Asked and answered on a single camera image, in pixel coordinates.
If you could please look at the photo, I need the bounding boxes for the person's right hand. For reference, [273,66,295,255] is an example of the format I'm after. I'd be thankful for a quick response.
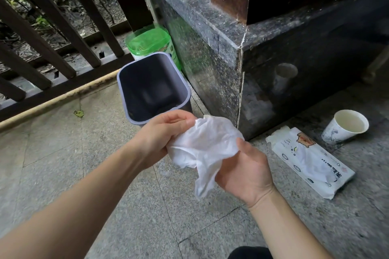
[215,138,277,209]

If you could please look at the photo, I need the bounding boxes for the person's black trousers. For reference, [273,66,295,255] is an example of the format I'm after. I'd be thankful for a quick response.
[228,246,274,259]

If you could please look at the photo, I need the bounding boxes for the person's left hand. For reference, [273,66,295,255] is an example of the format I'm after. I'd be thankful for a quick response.
[130,109,197,171]

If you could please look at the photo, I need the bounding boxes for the dark wooden railing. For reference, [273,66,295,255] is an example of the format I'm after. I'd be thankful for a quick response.
[0,0,154,123]

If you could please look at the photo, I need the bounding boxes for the person's right forearm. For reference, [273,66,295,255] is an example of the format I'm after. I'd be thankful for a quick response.
[248,189,333,259]

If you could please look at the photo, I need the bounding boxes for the white paper cup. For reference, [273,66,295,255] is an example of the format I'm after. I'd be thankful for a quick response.
[321,109,370,144]

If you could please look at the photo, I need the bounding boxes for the grey plastic waste bin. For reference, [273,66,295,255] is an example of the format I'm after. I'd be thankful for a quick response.
[116,51,192,126]

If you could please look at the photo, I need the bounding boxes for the white wet wipe pack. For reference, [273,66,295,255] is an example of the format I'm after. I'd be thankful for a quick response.
[265,125,356,200]

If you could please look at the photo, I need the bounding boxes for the beige pipe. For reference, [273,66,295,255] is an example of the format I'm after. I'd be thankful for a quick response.
[0,69,121,132]

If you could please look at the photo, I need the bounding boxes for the person's left forearm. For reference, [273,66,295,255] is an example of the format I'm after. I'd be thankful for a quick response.
[0,143,152,259]

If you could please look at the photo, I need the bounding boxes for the green detergent bottle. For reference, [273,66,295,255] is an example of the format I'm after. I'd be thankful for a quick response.
[125,24,182,71]

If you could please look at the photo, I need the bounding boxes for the white wet wipe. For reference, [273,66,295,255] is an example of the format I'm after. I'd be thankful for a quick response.
[166,115,245,201]

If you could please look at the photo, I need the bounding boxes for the dark granite pillar base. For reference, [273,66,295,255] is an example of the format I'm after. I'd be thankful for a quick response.
[133,0,389,141]

